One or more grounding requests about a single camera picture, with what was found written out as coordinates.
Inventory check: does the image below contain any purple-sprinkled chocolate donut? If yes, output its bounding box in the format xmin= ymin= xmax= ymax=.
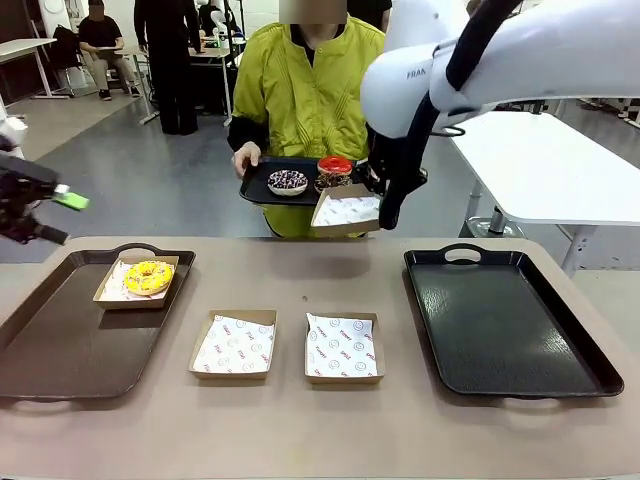
xmin=267 ymin=169 xmax=309 ymax=196

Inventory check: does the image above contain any person in yellow-green jacket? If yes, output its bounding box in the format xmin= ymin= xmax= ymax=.
xmin=228 ymin=0 xmax=386 ymax=239

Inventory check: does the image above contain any white desk with metal legs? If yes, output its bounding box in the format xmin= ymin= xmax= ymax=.
xmin=0 ymin=38 xmax=70 ymax=101

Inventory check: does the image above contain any black chair with jacket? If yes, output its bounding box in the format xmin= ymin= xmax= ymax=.
xmin=49 ymin=24 xmax=85 ymax=94

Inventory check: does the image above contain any person's right forearm black sleeve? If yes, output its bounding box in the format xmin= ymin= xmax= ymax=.
xmin=228 ymin=115 xmax=274 ymax=154

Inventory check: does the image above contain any person's right hand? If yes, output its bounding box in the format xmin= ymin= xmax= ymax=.
xmin=233 ymin=141 xmax=262 ymax=177

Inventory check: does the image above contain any seated person in black shirt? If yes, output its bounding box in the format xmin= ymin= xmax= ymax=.
xmin=77 ymin=0 xmax=142 ymax=102

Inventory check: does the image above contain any small black serving tray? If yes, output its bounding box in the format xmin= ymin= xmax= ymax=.
xmin=238 ymin=156 xmax=374 ymax=206

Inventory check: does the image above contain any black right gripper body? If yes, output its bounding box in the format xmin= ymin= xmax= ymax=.
xmin=368 ymin=130 xmax=409 ymax=184

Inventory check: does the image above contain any large white table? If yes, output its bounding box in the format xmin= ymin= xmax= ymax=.
xmin=447 ymin=112 xmax=640 ymax=239

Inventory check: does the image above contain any large black serving tray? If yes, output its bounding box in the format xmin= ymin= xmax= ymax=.
xmin=403 ymin=243 xmax=625 ymax=400

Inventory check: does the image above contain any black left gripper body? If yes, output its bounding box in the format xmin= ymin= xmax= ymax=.
xmin=0 ymin=152 xmax=60 ymax=245

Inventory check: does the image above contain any cardboard box with printed liner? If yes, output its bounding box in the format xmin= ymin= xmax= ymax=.
xmin=92 ymin=254 xmax=180 ymax=310
xmin=309 ymin=183 xmax=382 ymax=239
xmin=303 ymin=312 xmax=387 ymax=385
xmin=188 ymin=308 xmax=279 ymax=381

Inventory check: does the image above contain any brown plastic serving tray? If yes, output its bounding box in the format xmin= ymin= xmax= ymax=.
xmin=0 ymin=243 xmax=196 ymax=400

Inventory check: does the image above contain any standing person in black clothes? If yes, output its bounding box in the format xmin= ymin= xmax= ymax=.
xmin=133 ymin=0 xmax=202 ymax=135
xmin=347 ymin=0 xmax=394 ymax=36

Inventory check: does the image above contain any yellow glazed sprinkled donut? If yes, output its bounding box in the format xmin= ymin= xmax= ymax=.
xmin=123 ymin=260 xmax=175 ymax=296

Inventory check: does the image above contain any dark chocolate glazed donut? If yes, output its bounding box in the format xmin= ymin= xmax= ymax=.
xmin=313 ymin=172 xmax=354 ymax=195

